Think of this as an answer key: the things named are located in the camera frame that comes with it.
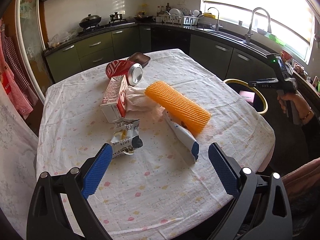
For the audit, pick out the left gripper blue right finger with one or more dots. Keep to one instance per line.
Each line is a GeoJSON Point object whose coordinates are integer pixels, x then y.
{"type": "Point", "coordinates": [222, 165]}

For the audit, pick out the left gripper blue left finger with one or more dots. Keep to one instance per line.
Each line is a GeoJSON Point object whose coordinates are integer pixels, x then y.
{"type": "Point", "coordinates": [96, 171]}

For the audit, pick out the yellow rimmed trash bin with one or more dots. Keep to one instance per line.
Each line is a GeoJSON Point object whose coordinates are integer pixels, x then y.
{"type": "Point", "coordinates": [260, 104]}

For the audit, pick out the silver snack wrapper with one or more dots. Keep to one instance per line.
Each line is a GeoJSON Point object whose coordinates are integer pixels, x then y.
{"type": "Point", "coordinates": [126, 138]}

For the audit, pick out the white blue snack wrapper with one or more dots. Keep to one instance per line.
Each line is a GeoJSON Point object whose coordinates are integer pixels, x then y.
{"type": "Point", "coordinates": [182, 133]}

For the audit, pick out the orange foam mesh sleeve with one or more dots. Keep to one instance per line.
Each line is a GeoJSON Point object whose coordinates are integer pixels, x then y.
{"type": "Point", "coordinates": [191, 114]}

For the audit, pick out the red white milk carton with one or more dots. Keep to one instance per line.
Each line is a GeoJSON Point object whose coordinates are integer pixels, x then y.
{"type": "Point", "coordinates": [113, 104]}

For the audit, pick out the white tissue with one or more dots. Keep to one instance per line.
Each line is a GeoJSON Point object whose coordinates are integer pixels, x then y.
{"type": "Point", "coordinates": [136, 100]}

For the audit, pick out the red cola can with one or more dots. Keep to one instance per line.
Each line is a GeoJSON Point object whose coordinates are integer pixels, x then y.
{"type": "Point", "coordinates": [131, 70]}

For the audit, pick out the brown plastic tray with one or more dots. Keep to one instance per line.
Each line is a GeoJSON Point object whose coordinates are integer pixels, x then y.
{"type": "Point", "coordinates": [140, 58]}

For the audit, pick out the purple cardboard box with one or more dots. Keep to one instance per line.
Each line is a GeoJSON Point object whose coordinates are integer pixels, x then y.
{"type": "Point", "coordinates": [247, 96]}

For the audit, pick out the green lower kitchen cabinets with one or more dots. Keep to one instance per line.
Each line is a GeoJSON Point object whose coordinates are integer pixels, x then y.
{"type": "Point", "coordinates": [225, 55]}

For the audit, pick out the person's right hand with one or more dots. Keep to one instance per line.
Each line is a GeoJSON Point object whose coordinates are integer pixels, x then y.
{"type": "Point", "coordinates": [305, 112]}

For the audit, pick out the small chrome faucet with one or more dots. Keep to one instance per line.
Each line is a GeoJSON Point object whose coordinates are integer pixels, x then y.
{"type": "Point", "coordinates": [216, 17]}

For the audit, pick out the white floral tablecloth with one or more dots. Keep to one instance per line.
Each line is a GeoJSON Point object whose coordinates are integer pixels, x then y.
{"type": "Point", "coordinates": [159, 192]}

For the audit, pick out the white dish rack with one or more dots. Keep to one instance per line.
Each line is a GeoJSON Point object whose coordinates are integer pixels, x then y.
{"type": "Point", "coordinates": [181, 17]}

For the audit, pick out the red checkered apron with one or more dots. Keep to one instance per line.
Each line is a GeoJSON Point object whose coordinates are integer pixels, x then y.
{"type": "Point", "coordinates": [13, 79]}

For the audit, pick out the plastic bag on counter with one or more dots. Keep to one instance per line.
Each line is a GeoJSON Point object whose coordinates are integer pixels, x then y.
{"type": "Point", "coordinates": [62, 37]}

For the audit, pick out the black wok with lid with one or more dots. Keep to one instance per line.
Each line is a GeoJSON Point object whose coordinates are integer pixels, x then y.
{"type": "Point", "coordinates": [89, 21]}

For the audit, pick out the gas stove top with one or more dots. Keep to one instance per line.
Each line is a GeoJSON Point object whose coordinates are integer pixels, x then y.
{"type": "Point", "coordinates": [99, 27]}

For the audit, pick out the small black kettle pot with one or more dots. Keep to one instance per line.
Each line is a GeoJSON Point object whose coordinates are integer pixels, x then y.
{"type": "Point", "coordinates": [115, 17]}

